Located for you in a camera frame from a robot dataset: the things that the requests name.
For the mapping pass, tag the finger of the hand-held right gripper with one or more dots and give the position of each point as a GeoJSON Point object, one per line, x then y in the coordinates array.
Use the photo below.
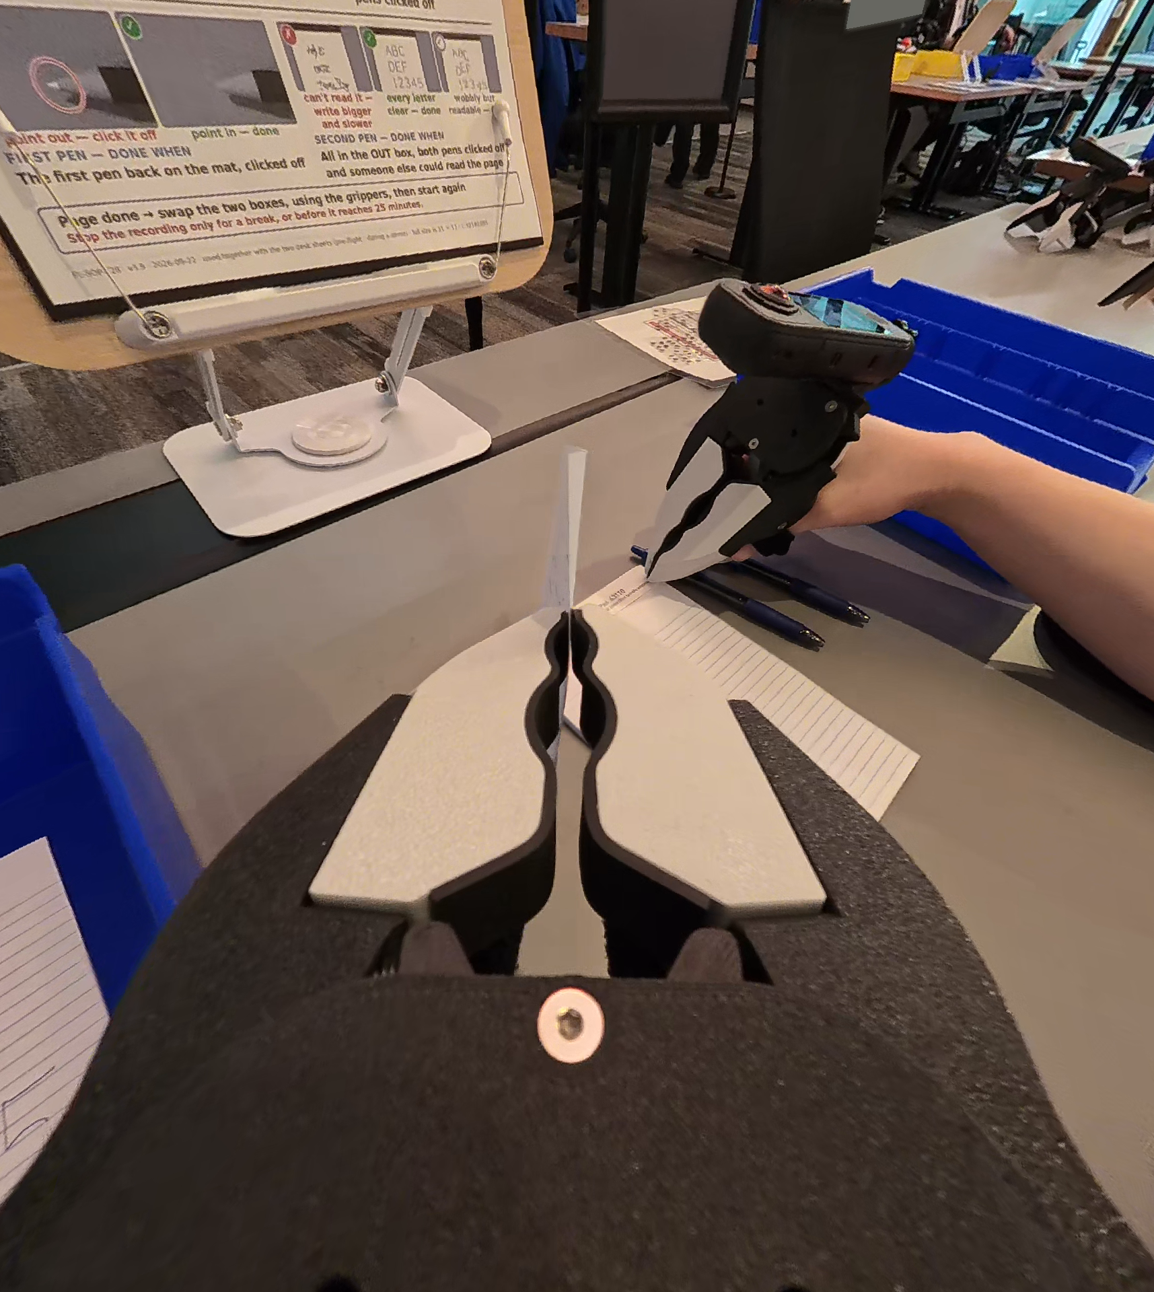
{"type": "Point", "coordinates": [728, 530]}
{"type": "Point", "coordinates": [681, 519]}

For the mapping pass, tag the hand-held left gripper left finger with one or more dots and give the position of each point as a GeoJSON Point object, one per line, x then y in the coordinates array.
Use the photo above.
{"type": "Point", "coordinates": [436, 787]}

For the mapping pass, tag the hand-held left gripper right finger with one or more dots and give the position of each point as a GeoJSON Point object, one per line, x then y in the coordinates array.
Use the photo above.
{"type": "Point", "coordinates": [698, 798]}

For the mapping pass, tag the blue retractable pen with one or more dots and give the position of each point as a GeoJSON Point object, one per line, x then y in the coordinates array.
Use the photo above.
{"type": "Point", "coordinates": [779, 618]}
{"type": "Point", "coordinates": [829, 603]}

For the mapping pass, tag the white lined legal notepad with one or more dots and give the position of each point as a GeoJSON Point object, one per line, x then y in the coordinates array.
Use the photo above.
{"type": "Point", "coordinates": [790, 697]}

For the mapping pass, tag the blue plastic bin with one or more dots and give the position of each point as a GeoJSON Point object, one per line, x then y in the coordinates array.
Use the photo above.
{"type": "Point", "coordinates": [1022, 393]}
{"type": "Point", "coordinates": [22, 727]}

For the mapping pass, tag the person's right forearm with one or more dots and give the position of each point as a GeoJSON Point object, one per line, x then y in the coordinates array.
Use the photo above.
{"type": "Point", "coordinates": [1091, 584]}

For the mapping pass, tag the person's right hand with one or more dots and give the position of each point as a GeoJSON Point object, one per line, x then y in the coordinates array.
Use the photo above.
{"type": "Point", "coordinates": [880, 474]}

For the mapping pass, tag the printed tag sheet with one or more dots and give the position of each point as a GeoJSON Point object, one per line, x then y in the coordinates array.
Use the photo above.
{"type": "Point", "coordinates": [659, 337]}

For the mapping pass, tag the plain black easel board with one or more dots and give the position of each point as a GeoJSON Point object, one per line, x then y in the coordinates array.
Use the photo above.
{"type": "Point", "coordinates": [820, 141]}

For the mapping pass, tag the instruction board on stand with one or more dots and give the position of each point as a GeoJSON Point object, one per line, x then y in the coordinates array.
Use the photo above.
{"type": "Point", "coordinates": [265, 474]}

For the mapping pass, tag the yellow plastic bin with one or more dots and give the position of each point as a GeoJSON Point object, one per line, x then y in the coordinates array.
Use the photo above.
{"type": "Point", "coordinates": [925, 66]}

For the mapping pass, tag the black framed easel board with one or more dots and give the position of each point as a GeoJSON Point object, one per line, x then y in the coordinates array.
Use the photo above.
{"type": "Point", "coordinates": [668, 51]}

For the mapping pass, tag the idle black gripper device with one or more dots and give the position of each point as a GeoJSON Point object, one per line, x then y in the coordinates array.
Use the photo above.
{"type": "Point", "coordinates": [1103, 182]}

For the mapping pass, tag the printed instruction sheet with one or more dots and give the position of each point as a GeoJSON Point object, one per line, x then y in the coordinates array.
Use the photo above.
{"type": "Point", "coordinates": [233, 182]}

